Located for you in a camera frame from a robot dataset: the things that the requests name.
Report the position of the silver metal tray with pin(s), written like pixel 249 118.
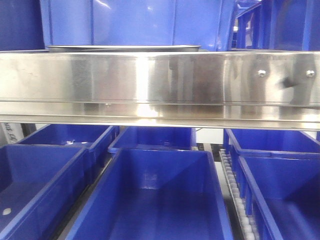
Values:
pixel 121 48

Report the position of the lower rear centre blue bin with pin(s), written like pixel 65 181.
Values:
pixel 155 138

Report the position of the lower rear left blue bin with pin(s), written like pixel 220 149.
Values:
pixel 95 138

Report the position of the lower rear right blue bin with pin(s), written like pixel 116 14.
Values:
pixel 290 144

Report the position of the upper blue bin behind tray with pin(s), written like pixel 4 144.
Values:
pixel 206 23

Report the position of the upper right blue crate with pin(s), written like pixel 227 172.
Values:
pixel 292 25

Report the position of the lower black roller track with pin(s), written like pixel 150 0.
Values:
pixel 247 222

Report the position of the upper left blue bin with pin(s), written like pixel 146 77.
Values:
pixel 21 25

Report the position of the steel front shelf rail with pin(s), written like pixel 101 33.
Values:
pixel 228 89

